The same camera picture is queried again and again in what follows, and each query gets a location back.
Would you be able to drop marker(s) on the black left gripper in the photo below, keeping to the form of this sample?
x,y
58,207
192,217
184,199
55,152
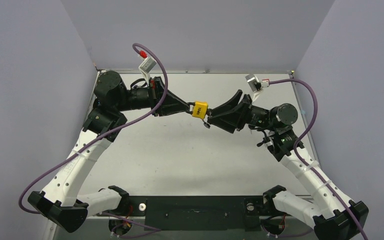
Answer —
x,y
172,104

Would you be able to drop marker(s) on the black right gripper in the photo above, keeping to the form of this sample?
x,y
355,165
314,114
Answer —
x,y
243,112

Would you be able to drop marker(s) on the yellow Opel padlock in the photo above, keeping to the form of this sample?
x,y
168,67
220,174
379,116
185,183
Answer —
x,y
198,109

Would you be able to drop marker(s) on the silver key bunch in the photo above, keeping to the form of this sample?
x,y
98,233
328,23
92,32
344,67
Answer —
x,y
206,124

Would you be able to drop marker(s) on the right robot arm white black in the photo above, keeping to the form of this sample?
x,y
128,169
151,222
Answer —
x,y
331,214

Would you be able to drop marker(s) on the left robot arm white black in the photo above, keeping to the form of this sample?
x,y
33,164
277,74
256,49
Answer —
x,y
59,201

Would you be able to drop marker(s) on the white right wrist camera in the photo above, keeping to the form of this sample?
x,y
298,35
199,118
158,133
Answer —
x,y
256,85

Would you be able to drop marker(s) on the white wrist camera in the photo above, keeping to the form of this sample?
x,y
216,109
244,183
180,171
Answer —
x,y
148,63
256,85

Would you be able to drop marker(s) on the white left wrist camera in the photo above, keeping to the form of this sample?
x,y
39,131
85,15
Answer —
x,y
148,63

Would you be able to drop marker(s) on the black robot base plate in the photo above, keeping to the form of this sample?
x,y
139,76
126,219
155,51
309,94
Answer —
x,y
199,213

